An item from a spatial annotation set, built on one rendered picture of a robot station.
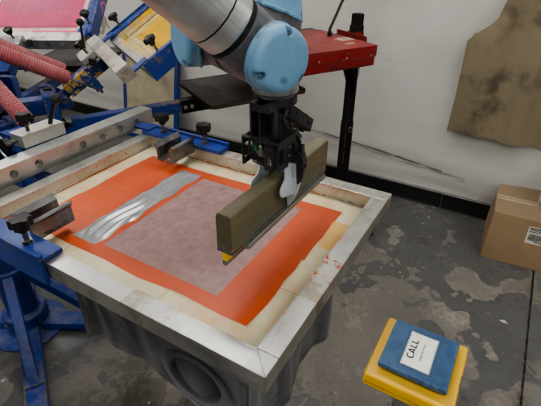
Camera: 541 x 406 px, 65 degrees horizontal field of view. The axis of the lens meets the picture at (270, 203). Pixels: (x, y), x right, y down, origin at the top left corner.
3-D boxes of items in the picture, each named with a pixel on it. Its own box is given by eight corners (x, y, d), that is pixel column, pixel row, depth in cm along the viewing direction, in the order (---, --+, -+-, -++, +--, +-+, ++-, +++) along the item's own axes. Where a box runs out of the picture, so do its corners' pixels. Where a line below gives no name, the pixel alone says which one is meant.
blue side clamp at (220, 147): (230, 163, 126) (229, 142, 122) (220, 171, 122) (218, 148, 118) (155, 142, 139) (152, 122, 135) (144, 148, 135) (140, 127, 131)
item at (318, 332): (332, 333, 125) (346, 210, 102) (249, 474, 92) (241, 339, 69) (323, 329, 126) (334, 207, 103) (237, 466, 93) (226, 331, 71)
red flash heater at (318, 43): (323, 48, 231) (324, 25, 225) (381, 68, 197) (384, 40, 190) (220, 62, 205) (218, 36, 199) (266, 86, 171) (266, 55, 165)
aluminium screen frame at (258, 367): (390, 206, 103) (392, 193, 101) (265, 395, 61) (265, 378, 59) (151, 140, 137) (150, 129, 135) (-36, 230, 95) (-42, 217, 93)
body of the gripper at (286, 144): (241, 167, 73) (238, 97, 66) (266, 149, 79) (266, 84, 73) (279, 177, 69) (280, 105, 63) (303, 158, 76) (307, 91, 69)
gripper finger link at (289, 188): (274, 217, 76) (267, 169, 72) (290, 202, 81) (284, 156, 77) (289, 219, 75) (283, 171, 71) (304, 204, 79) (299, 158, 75)
